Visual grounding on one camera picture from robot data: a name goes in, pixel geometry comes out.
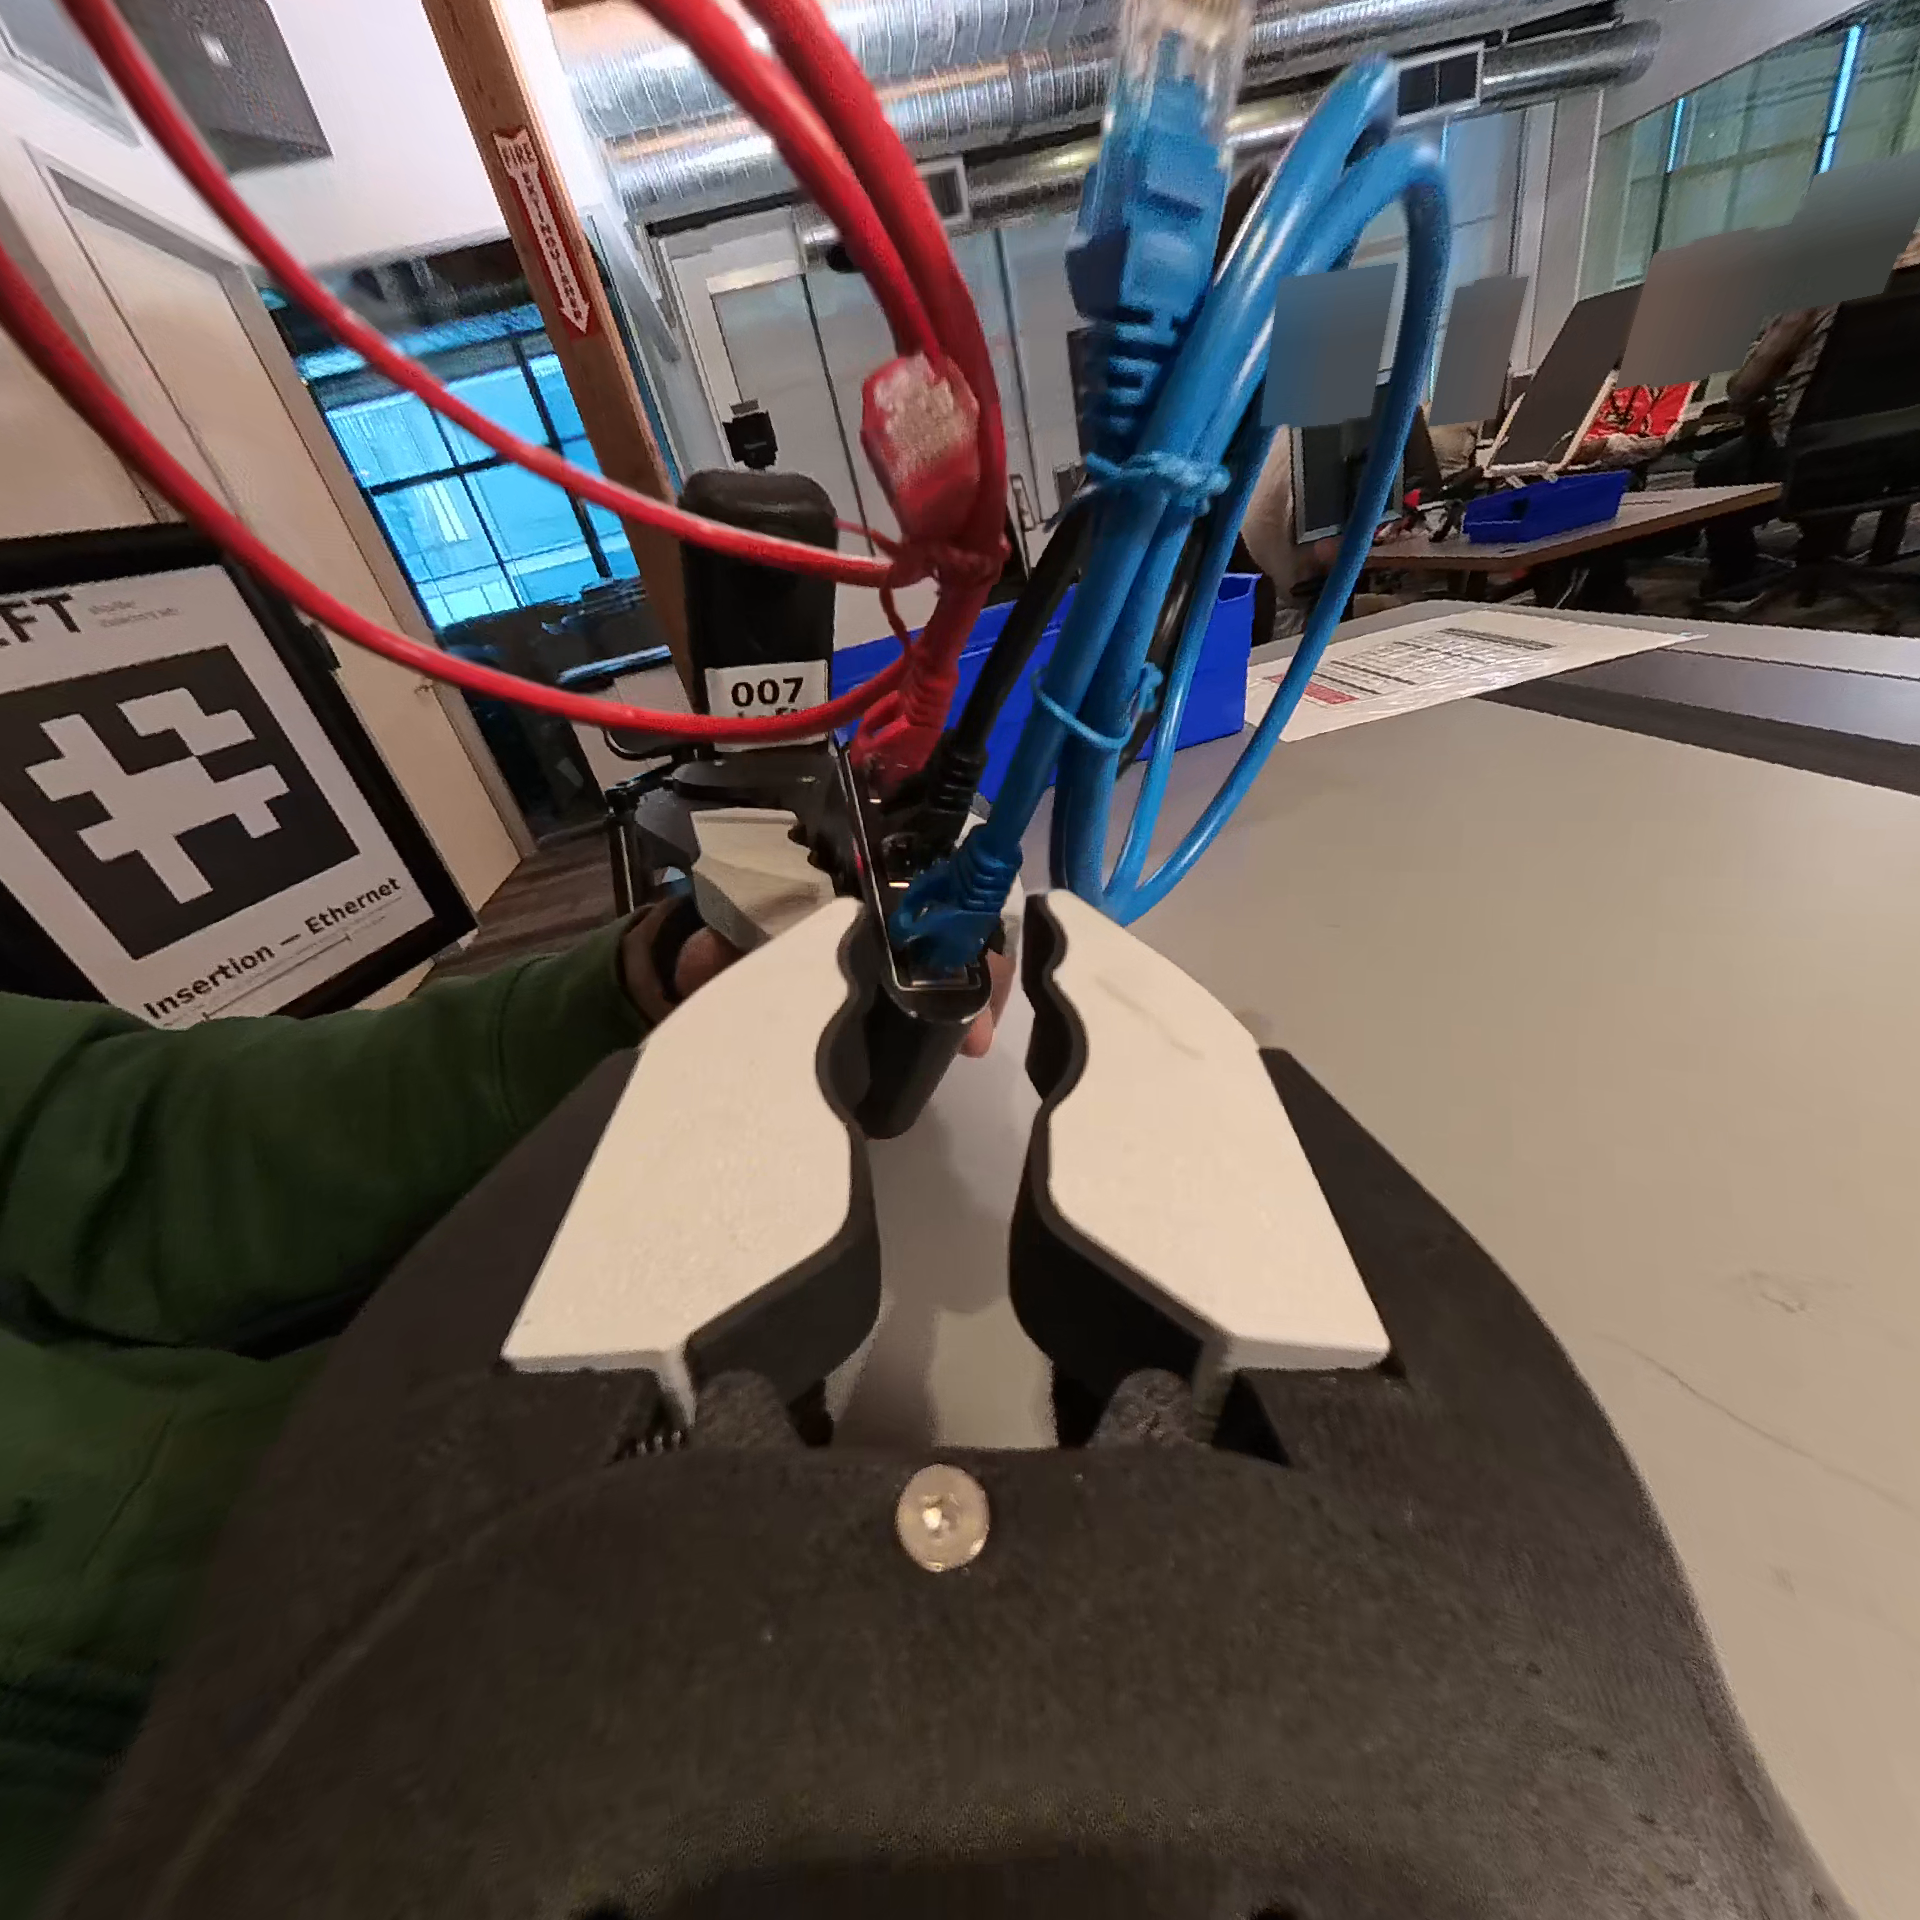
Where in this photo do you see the blue ethernet cable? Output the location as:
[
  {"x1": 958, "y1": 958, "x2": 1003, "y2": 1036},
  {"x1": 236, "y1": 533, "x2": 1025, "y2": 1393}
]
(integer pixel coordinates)
[{"x1": 888, "y1": 0, "x2": 1452, "y2": 975}]

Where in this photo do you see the printed paper sheet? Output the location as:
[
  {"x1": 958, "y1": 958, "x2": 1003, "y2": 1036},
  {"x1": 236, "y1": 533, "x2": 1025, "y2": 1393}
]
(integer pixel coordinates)
[{"x1": 1244, "y1": 611, "x2": 1704, "y2": 745}]

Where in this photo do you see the framed marker sign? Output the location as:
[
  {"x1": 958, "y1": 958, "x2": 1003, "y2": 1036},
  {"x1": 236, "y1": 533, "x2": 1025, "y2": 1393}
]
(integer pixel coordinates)
[{"x1": 0, "y1": 526, "x2": 481, "y2": 1029}]

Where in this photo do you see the blue plastic bin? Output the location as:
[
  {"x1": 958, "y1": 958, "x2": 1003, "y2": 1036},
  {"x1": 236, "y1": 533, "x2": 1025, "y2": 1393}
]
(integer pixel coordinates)
[{"x1": 833, "y1": 574, "x2": 1259, "y2": 768}]

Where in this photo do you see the person's left forearm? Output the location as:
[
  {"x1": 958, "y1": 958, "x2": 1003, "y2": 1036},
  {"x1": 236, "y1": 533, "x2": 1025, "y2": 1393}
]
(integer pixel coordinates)
[{"x1": 0, "y1": 915, "x2": 645, "y2": 1352}]

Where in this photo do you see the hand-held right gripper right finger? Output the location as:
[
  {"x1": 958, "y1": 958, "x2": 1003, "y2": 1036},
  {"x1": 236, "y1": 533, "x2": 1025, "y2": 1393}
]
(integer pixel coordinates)
[{"x1": 1009, "y1": 888, "x2": 1391, "y2": 1419}]

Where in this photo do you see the black office chair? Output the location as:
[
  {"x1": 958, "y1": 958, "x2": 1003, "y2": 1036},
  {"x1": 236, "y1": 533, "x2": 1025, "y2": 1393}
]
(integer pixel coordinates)
[{"x1": 1786, "y1": 289, "x2": 1920, "y2": 601}]

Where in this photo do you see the wooden post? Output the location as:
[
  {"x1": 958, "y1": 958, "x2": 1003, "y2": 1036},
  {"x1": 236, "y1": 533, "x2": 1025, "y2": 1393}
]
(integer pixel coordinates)
[{"x1": 424, "y1": 0, "x2": 693, "y2": 674}]

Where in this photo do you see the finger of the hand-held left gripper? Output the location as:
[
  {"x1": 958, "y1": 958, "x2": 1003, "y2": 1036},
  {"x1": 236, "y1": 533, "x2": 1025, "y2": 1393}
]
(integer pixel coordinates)
[{"x1": 690, "y1": 805, "x2": 838, "y2": 951}]

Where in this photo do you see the person's left hand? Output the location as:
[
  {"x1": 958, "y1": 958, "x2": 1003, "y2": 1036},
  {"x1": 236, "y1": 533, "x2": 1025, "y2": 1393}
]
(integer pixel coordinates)
[{"x1": 619, "y1": 892, "x2": 741, "y2": 1029}]

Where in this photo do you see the red arrow sign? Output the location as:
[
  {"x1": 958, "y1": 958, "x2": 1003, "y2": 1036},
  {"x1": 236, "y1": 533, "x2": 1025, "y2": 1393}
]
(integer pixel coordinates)
[{"x1": 493, "y1": 128, "x2": 591, "y2": 338}]

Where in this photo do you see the red ethernet cable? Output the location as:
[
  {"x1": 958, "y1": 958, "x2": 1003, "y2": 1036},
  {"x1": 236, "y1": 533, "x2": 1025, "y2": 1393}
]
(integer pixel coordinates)
[{"x1": 0, "y1": 0, "x2": 1016, "y2": 796}]

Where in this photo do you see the black wall speaker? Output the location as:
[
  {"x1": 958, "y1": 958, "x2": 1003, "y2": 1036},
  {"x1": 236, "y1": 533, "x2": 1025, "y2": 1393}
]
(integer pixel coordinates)
[{"x1": 121, "y1": 0, "x2": 334, "y2": 174}]

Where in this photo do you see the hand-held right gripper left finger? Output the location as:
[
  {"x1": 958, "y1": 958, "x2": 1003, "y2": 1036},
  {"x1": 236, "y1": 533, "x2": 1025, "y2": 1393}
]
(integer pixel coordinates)
[{"x1": 503, "y1": 897, "x2": 883, "y2": 1419}]

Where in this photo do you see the small monitor on pole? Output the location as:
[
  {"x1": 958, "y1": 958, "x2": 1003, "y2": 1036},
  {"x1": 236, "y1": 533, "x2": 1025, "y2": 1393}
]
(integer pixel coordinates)
[{"x1": 1293, "y1": 421, "x2": 1408, "y2": 546}]

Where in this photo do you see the metal ventilation duct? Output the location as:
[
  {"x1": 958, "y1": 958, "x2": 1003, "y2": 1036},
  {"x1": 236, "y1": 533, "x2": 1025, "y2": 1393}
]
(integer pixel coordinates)
[{"x1": 554, "y1": 0, "x2": 1658, "y2": 227}]

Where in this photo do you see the blue bin on table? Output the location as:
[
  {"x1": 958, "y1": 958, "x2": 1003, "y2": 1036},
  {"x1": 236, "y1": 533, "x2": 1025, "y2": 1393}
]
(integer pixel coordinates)
[{"x1": 1462, "y1": 470, "x2": 1633, "y2": 546}]

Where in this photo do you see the black ethernet cable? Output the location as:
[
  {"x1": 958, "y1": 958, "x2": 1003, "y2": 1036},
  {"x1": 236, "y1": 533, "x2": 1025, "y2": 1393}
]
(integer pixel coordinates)
[{"x1": 917, "y1": 503, "x2": 1104, "y2": 864}]

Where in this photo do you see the black network switch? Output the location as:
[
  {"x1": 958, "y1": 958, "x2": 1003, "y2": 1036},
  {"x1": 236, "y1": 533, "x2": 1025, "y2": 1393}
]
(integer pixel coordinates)
[{"x1": 833, "y1": 752, "x2": 1025, "y2": 1142}]

